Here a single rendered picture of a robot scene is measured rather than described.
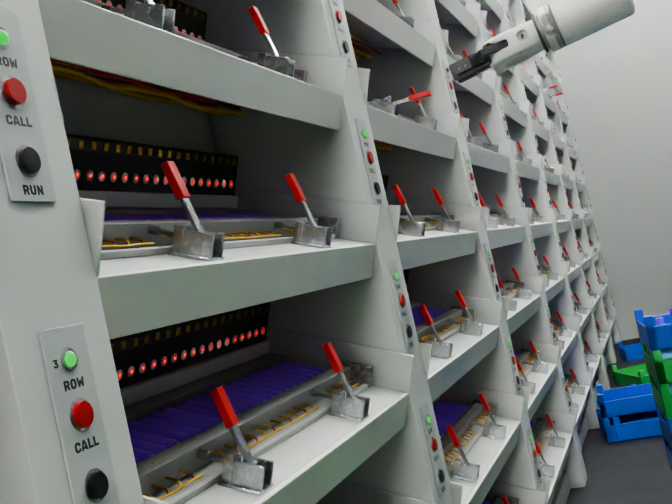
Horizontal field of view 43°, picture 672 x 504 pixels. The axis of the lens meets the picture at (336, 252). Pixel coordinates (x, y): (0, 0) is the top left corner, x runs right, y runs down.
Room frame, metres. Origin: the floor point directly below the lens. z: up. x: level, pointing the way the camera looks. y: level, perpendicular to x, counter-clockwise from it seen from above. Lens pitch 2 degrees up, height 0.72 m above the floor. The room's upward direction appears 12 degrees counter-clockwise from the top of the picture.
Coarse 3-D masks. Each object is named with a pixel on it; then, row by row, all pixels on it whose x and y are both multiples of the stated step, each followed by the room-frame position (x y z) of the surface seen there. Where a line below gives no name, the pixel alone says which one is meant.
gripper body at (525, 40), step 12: (528, 24) 1.53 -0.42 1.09; (504, 36) 1.54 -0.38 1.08; (516, 36) 1.54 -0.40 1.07; (528, 36) 1.52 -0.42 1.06; (540, 36) 1.53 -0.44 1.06; (504, 48) 1.54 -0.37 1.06; (516, 48) 1.53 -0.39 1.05; (528, 48) 1.53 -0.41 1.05; (540, 48) 1.56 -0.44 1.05; (492, 60) 1.55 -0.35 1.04; (504, 60) 1.55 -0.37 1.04; (516, 60) 1.58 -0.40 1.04
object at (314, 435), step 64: (192, 320) 0.96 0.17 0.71; (256, 320) 1.12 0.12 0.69; (128, 384) 0.86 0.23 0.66; (192, 384) 0.96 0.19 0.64; (256, 384) 1.01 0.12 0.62; (320, 384) 1.03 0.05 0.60; (384, 384) 1.14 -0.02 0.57; (192, 448) 0.75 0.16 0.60; (256, 448) 0.82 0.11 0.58; (320, 448) 0.86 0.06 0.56
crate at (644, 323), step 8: (640, 312) 2.17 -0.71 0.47; (640, 320) 2.18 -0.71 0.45; (648, 320) 2.00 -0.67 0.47; (664, 320) 2.18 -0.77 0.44; (640, 328) 2.13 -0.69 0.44; (648, 328) 2.00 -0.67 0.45; (656, 328) 2.00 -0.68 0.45; (664, 328) 1.99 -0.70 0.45; (640, 336) 2.17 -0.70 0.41; (648, 336) 2.00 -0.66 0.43; (656, 336) 2.00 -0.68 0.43; (664, 336) 1.99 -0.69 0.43; (648, 344) 2.03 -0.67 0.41; (656, 344) 2.00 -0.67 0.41; (664, 344) 1.99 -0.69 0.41
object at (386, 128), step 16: (368, 80) 1.22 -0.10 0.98; (368, 112) 1.24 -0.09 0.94; (384, 112) 1.31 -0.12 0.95; (400, 112) 1.82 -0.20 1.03; (416, 112) 1.81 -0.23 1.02; (432, 112) 1.80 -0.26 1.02; (384, 128) 1.32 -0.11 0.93; (400, 128) 1.40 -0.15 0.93; (416, 128) 1.49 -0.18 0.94; (448, 128) 1.79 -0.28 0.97; (384, 144) 1.78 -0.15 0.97; (400, 144) 1.41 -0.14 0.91; (416, 144) 1.50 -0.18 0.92; (432, 144) 1.61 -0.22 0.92; (448, 144) 1.73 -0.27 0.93
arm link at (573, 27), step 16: (560, 0) 1.52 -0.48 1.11; (576, 0) 1.50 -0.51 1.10; (592, 0) 1.49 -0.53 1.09; (608, 0) 1.48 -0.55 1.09; (624, 0) 1.48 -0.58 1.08; (560, 16) 1.51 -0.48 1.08; (576, 16) 1.50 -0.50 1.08; (592, 16) 1.50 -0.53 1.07; (608, 16) 1.50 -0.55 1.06; (624, 16) 1.50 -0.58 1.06; (560, 32) 1.52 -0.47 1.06; (576, 32) 1.52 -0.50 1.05; (592, 32) 1.53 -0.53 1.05
